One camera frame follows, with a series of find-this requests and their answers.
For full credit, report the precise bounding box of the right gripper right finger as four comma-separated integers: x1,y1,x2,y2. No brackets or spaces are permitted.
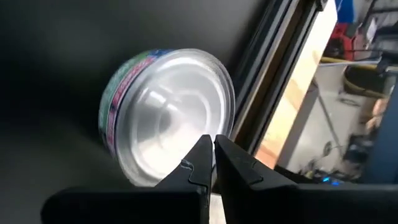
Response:
214,134,398,224

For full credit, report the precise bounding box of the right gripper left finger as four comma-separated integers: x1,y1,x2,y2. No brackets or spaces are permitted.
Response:
40,134,215,224

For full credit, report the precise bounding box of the green-grey labelled tin can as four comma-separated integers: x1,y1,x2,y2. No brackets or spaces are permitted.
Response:
98,48,236,187

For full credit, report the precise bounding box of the red bag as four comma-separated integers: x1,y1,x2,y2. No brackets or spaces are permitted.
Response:
328,23,365,62

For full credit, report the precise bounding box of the blue plastic bin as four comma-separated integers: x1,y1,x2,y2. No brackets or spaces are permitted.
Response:
335,0,356,23

